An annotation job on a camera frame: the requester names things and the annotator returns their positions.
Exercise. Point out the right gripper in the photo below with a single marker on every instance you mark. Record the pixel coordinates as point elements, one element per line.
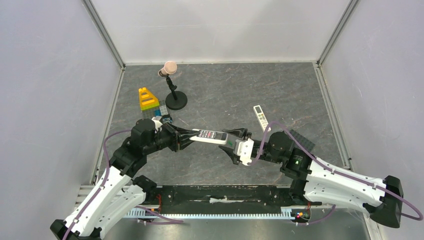
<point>244,148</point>

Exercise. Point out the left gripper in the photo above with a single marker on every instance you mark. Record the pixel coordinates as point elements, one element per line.
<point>176,142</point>

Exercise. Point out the white grey remote control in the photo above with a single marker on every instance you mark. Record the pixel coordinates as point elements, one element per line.
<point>210,136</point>

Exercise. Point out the long white remote control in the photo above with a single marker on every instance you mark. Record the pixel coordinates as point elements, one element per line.
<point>261,117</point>

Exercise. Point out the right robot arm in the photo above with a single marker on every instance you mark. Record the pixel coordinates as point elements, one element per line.
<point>315,180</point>

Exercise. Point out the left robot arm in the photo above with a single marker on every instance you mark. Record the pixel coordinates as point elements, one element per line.
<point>119,190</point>

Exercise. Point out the blue toy brick block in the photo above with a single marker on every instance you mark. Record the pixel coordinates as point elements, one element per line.
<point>159,113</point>

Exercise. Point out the pink microphone on stand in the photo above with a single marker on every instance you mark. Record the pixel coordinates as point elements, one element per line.
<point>176,100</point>

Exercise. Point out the yellow toy brick tower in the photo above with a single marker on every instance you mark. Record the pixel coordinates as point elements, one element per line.
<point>147,100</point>

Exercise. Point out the dark studded baseplate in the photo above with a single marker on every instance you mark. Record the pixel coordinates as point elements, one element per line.
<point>304,142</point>

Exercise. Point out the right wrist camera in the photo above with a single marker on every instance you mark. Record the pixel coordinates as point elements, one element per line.
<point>243,150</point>

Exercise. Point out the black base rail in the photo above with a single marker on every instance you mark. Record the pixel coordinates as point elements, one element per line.
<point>223,199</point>

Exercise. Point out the white cable duct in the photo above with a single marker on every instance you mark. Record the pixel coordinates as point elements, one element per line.
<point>284,214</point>

